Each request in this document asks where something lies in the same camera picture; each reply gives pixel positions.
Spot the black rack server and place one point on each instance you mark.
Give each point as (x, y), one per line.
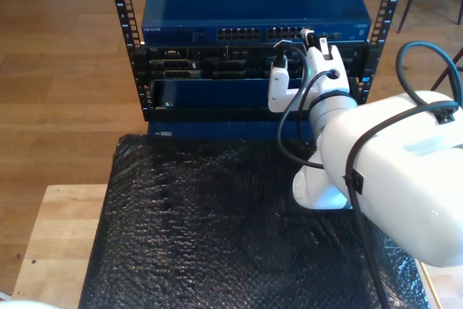
(224, 66)

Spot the black rack shelf tray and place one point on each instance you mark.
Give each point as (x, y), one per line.
(217, 113)

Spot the dark metal-legged chair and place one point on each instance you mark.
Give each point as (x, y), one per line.
(448, 70)

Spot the black bubble-wrap mat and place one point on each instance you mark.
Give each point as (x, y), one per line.
(181, 233)

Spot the blue rack base plate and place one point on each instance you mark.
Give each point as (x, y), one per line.
(217, 130)

